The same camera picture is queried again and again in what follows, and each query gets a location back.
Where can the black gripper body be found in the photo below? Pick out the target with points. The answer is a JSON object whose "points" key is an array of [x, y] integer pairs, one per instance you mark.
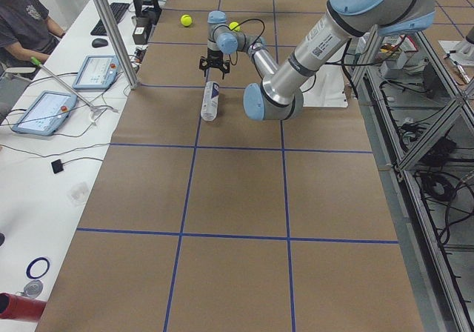
{"points": [[213, 55]]}

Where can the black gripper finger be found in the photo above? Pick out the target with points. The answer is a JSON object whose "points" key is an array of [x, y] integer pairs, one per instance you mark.
{"points": [[202, 66], [225, 69]]}

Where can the yellow tennis ball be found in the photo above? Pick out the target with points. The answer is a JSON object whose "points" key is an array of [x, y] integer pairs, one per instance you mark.
{"points": [[235, 26], [186, 20]]}

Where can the clear Wilson tennis ball can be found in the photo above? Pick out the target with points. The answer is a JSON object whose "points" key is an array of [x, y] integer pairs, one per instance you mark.
{"points": [[209, 107]]}

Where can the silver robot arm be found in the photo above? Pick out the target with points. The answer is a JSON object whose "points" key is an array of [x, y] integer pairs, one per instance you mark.
{"points": [[278, 96]]}

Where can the black box with label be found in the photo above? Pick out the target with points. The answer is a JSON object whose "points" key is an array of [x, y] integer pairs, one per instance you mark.
{"points": [[142, 30]]}

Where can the blue teach pendant far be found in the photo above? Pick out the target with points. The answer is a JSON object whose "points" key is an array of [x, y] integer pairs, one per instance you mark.
{"points": [[97, 73]]}

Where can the blue teach pendant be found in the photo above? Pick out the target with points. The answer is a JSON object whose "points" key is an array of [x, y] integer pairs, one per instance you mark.
{"points": [[47, 114], [97, 73]]}

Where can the black computer mouse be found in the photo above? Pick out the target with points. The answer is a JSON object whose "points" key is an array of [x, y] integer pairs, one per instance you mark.
{"points": [[99, 42]]}

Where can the blue teach pendant near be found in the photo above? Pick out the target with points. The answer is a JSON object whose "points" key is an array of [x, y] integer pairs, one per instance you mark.
{"points": [[47, 114]]}

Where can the small black square device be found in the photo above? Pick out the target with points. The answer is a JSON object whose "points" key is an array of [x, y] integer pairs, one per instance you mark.
{"points": [[57, 166]]}

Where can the man in grey shirt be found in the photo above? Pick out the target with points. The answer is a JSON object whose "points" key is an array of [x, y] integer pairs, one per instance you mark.
{"points": [[27, 32]]}

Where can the clear plastic lid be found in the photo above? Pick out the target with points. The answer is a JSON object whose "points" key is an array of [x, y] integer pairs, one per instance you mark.
{"points": [[78, 194]]}

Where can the blue tape roll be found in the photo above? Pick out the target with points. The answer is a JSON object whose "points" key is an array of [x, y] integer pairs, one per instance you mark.
{"points": [[37, 268]]}

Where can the silver round lid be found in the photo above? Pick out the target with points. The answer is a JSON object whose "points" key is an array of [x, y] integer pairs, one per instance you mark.
{"points": [[33, 289]]}

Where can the red cylinder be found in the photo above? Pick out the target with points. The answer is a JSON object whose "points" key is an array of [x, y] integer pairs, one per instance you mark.
{"points": [[21, 308]]}

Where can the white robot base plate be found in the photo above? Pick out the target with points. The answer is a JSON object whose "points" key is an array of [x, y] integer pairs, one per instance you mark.
{"points": [[326, 89]]}

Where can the aluminium frame post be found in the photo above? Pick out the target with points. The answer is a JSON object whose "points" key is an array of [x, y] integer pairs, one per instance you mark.
{"points": [[117, 42]]}

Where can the grabber stick green handle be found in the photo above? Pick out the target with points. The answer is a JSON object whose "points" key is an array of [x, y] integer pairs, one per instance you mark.
{"points": [[94, 108]]}

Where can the aluminium truss frame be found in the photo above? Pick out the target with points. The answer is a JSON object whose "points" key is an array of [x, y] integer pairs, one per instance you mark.
{"points": [[417, 100]]}

